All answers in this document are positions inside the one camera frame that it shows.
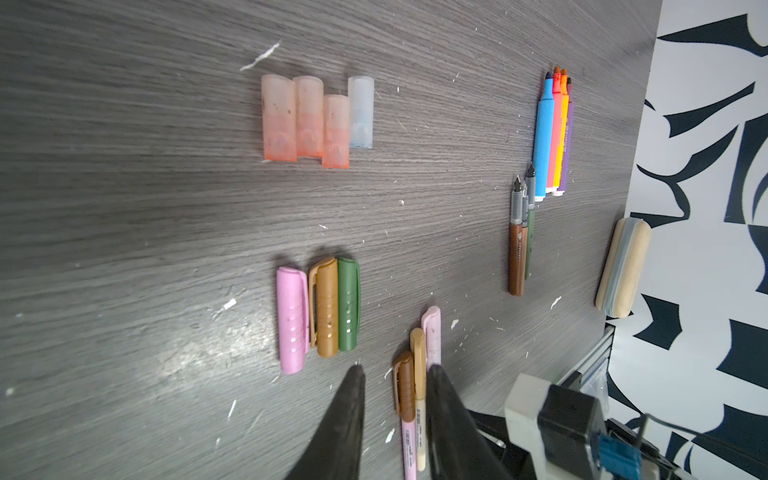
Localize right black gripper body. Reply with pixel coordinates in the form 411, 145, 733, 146
468, 410, 537, 480

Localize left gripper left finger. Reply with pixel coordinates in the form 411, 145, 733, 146
286, 364, 365, 479

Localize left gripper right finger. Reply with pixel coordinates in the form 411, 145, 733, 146
426, 364, 512, 479

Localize gold tan marker pen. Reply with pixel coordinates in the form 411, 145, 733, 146
410, 327, 427, 472

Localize light pink marker pen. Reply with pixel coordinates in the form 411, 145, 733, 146
421, 306, 442, 370

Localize mauve pink pen cap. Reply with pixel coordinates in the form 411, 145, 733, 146
276, 266, 310, 375

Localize brown pen cap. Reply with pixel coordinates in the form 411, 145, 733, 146
308, 257, 339, 358

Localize green pen cap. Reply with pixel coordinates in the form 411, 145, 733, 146
337, 257, 361, 352

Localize green marker pen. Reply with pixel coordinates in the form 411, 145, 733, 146
524, 164, 536, 279

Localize purple marker pen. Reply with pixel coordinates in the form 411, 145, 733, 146
557, 78, 575, 196

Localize blue marker pen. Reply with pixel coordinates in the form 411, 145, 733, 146
533, 72, 555, 202

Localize clear red pen cap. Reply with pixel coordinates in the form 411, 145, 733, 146
322, 94, 350, 169

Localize red pink marker pen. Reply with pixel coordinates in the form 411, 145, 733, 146
546, 66, 563, 193

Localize clear purple pen cap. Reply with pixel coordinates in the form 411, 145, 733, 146
261, 74, 298, 162

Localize clear blue pen cap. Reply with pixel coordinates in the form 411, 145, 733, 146
348, 76, 375, 149

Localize orange marker pen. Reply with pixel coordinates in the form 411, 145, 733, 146
553, 69, 570, 196

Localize dark brown marker pen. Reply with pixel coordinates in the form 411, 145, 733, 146
393, 351, 417, 480

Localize beige whiteboard eraser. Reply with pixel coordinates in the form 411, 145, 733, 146
595, 217, 652, 319

